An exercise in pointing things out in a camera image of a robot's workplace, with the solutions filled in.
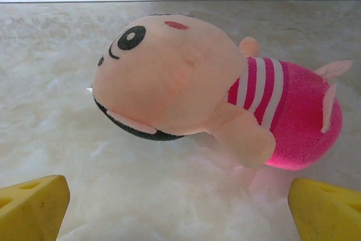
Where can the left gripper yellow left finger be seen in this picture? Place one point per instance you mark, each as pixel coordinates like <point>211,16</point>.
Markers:
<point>31,210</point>

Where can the pink striped plush toy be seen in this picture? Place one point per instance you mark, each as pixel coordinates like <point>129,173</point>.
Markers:
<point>169,83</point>

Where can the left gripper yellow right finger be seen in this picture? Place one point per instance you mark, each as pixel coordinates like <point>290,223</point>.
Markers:
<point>330,215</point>

